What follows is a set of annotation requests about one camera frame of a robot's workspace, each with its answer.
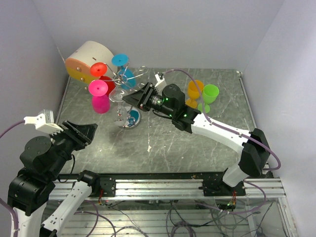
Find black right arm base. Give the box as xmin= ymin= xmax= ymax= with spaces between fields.
xmin=198 ymin=178 xmax=246 ymax=197

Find orange wine glass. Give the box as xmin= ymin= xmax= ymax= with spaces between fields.
xmin=185 ymin=80 xmax=204 ymax=109

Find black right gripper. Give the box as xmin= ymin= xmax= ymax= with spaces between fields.
xmin=122 ymin=82 xmax=175 ymax=118

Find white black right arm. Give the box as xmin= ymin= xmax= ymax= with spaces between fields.
xmin=122 ymin=82 xmax=270 ymax=196

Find green wine glass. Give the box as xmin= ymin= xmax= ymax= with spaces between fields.
xmin=197 ymin=84 xmax=220 ymax=113

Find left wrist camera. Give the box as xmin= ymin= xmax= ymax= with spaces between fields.
xmin=24 ymin=110 xmax=64 ymax=135

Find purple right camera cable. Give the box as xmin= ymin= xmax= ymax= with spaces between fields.
xmin=161 ymin=69 xmax=282 ymax=171

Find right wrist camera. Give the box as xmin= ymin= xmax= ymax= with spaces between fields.
xmin=155 ymin=73 xmax=166 ymax=90

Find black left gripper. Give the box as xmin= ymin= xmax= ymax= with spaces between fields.
xmin=46 ymin=118 xmax=98 ymax=177

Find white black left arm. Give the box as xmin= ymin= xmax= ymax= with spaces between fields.
xmin=7 ymin=116 xmax=101 ymax=237

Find loose floor cables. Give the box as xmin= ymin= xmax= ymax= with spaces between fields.
xmin=56 ymin=195 xmax=275 ymax=237

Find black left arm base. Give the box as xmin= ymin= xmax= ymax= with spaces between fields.
xmin=90 ymin=176 xmax=117 ymax=198

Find blue wine glass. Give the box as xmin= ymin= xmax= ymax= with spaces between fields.
xmin=112 ymin=53 xmax=136 ymax=91

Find aluminium rail frame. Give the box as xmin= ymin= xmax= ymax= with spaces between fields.
xmin=41 ymin=69 xmax=297 ymax=237

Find pink wine glass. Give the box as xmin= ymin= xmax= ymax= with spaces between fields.
xmin=88 ymin=79 xmax=111 ymax=114

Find red wine glass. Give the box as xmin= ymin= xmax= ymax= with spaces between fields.
xmin=90 ymin=62 xmax=115 ymax=96

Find white round container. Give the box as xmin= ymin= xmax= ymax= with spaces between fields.
xmin=65 ymin=40 xmax=118 ymax=90

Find clear wine glass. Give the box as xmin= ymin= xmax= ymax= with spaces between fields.
xmin=109 ymin=88 xmax=127 ymax=127

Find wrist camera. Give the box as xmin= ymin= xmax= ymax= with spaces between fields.
xmin=24 ymin=110 xmax=64 ymax=135
xmin=155 ymin=73 xmax=166 ymax=90

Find chrome wine glass rack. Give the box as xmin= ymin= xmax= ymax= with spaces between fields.
xmin=102 ymin=58 xmax=148 ymax=129

